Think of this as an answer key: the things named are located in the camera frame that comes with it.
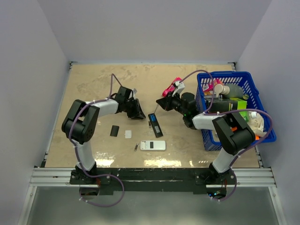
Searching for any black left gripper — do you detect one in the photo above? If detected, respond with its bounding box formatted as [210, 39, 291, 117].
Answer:
[124, 98, 145, 120]

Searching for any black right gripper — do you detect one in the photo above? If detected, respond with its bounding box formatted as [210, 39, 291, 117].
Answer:
[157, 91, 187, 116]

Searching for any black remote control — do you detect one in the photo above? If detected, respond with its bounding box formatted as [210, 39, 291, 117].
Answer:
[148, 113, 163, 138]

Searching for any white battery cover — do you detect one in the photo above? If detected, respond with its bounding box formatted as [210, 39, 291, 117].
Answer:
[125, 130, 132, 139]

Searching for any white remote control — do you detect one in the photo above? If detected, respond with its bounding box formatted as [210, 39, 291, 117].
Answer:
[140, 141, 166, 151]

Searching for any black battery cover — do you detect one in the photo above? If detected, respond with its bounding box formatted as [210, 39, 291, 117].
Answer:
[110, 125, 120, 137]

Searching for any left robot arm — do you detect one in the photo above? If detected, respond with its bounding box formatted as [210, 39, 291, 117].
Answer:
[61, 86, 146, 184]

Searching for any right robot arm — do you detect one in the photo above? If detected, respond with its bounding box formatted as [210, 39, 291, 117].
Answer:
[156, 92, 255, 184]

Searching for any blue battery in black remote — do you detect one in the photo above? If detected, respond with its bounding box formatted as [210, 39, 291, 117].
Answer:
[150, 114, 156, 122]

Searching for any pink snack box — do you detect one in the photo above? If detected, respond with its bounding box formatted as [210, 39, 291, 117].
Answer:
[202, 78, 223, 92]

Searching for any black green carton box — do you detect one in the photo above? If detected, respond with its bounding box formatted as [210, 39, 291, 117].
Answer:
[208, 98, 247, 113]

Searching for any grey bottle beige cap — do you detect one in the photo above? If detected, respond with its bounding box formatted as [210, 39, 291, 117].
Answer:
[214, 83, 249, 100]

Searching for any orange juice bottle green label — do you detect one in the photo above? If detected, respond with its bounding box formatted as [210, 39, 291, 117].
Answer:
[240, 111, 257, 122]

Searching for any blue plastic basket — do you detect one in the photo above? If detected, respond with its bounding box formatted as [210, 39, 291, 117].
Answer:
[196, 71, 268, 151]

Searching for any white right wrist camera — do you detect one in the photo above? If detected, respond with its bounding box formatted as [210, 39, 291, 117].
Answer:
[172, 81, 185, 97]

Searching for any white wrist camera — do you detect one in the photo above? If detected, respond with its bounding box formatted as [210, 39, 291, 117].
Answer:
[132, 88, 137, 99]
[172, 81, 185, 97]

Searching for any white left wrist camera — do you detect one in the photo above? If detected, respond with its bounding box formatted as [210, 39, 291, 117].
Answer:
[132, 88, 137, 99]

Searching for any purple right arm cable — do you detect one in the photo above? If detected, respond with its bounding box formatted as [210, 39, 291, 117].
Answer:
[180, 69, 274, 202]

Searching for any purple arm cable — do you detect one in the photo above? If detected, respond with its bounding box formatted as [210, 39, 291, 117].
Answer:
[180, 69, 274, 202]
[69, 73, 125, 207]

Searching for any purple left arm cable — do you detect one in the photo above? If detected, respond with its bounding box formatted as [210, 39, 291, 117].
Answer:
[69, 73, 125, 207]

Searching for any aluminium frame rail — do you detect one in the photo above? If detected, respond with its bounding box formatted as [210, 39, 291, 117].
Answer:
[30, 168, 276, 188]

